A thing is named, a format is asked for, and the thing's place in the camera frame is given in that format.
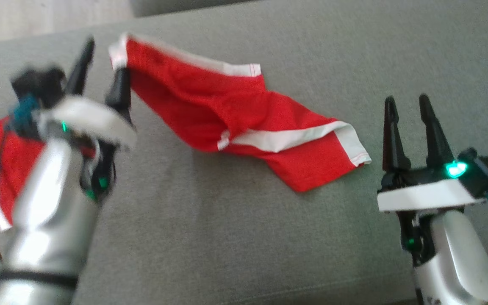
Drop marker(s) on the grey fabric sofa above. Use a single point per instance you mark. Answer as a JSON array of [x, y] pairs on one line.
[[269, 237]]

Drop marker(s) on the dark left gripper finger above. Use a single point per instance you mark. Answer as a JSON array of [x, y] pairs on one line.
[[120, 95], [81, 70]]

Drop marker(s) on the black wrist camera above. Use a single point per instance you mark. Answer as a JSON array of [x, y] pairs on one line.
[[40, 84], [487, 171]]

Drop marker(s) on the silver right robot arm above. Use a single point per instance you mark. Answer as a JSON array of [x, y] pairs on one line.
[[456, 258]]

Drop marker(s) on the red shorts with white trim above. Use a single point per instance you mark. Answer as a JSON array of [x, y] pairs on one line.
[[193, 101]]

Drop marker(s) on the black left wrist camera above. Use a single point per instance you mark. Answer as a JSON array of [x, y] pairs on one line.
[[40, 84]]

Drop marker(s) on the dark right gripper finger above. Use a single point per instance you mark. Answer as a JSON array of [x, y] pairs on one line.
[[436, 135], [393, 140]]

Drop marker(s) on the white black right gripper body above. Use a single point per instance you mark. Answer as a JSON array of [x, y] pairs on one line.
[[426, 195]]

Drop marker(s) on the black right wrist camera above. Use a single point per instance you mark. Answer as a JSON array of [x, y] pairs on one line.
[[487, 171]]

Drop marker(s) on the teal left camera connector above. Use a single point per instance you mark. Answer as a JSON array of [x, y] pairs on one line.
[[23, 114]]

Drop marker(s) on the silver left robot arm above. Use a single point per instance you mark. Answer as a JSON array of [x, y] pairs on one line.
[[53, 212]]

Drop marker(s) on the red jersey with white trim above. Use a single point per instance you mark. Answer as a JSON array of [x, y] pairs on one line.
[[19, 161]]

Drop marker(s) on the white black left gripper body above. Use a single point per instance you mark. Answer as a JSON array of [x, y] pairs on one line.
[[91, 120]]

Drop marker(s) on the dark grey sofa backrest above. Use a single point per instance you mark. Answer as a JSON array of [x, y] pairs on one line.
[[193, 6]]

